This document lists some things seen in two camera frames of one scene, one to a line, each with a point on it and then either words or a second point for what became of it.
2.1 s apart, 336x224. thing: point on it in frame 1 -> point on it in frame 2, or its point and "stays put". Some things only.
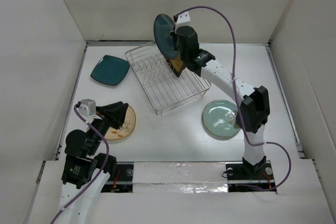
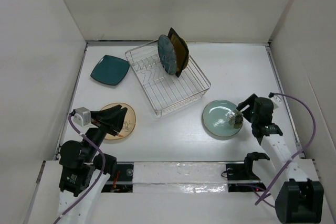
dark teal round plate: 163,24 -> 167,54
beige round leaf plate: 125,129 stays put
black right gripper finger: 176,46 -> 247,113
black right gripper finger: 174,36 -> 250,101
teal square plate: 111,70 stays put
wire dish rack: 164,90 stays put
